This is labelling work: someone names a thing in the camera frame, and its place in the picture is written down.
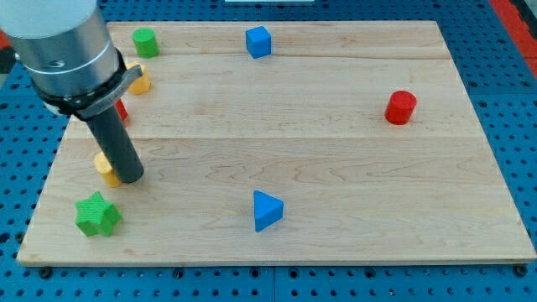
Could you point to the blue cube block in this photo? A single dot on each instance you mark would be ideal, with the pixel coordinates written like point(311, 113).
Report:
point(258, 42)

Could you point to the blue triangle block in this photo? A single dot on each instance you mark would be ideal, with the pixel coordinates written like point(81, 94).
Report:
point(267, 210)

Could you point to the wooden board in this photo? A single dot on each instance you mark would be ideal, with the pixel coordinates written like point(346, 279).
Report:
point(305, 125)

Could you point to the red cylinder block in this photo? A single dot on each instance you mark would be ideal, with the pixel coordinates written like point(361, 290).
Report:
point(400, 107)

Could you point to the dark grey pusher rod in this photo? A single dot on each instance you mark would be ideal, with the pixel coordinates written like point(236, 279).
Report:
point(112, 137)

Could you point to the red star block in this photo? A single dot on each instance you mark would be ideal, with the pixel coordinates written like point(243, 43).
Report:
point(121, 110)

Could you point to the yellow block near rod tip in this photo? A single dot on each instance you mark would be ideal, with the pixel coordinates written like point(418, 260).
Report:
point(104, 168)

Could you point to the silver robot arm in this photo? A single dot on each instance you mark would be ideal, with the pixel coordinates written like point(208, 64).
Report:
point(67, 49)

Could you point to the yellow block upper left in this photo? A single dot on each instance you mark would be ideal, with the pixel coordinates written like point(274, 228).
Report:
point(142, 84)

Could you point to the green cylinder block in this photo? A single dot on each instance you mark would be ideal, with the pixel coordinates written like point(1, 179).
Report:
point(145, 42)

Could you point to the green star block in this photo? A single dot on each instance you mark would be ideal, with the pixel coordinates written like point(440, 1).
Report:
point(96, 215)

